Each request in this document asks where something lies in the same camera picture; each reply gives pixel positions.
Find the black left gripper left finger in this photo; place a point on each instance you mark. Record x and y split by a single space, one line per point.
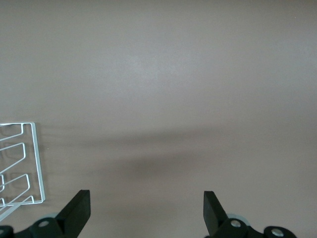
74 213

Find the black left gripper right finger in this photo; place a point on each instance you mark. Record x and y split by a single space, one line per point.
213 215

